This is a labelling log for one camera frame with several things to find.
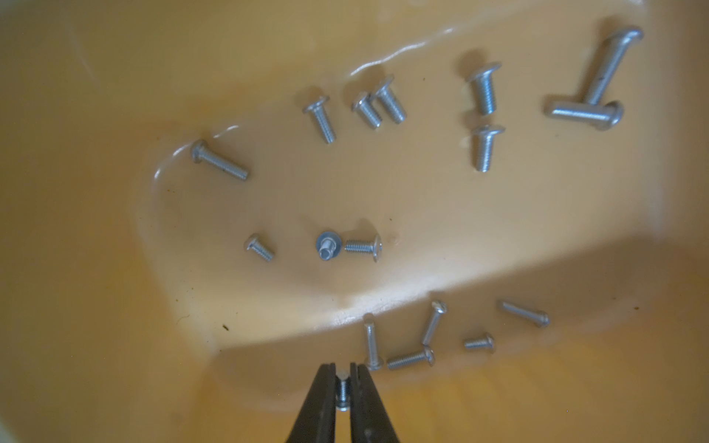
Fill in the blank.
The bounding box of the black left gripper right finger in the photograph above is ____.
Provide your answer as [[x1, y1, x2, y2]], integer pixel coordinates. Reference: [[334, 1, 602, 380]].
[[350, 363, 400, 443]]

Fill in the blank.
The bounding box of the silver screw cluster screw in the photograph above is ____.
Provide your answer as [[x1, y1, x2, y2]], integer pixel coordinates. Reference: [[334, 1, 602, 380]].
[[474, 125, 506, 173]]

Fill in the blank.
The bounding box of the yellow plastic storage box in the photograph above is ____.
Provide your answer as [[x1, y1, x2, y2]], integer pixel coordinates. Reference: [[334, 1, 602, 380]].
[[1, 1, 708, 442]]

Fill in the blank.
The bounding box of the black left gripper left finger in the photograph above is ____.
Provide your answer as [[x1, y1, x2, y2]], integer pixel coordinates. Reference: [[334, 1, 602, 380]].
[[286, 363, 337, 443]]

